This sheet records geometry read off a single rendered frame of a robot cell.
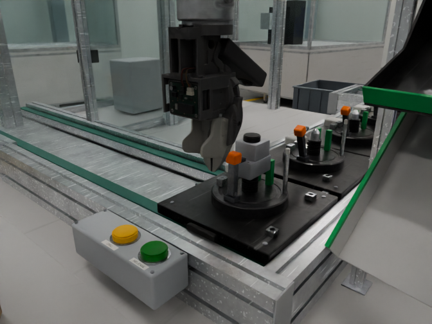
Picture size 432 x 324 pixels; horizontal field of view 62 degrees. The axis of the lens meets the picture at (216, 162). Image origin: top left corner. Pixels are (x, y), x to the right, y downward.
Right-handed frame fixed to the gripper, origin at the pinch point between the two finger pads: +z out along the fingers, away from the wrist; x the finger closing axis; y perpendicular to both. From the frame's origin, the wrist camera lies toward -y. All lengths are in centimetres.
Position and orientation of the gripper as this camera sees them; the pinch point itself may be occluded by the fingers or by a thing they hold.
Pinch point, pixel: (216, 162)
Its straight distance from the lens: 55.6
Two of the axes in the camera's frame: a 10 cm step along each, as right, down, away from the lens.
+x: 7.6, 2.4, -6.0
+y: -6.5, 2.7, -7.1
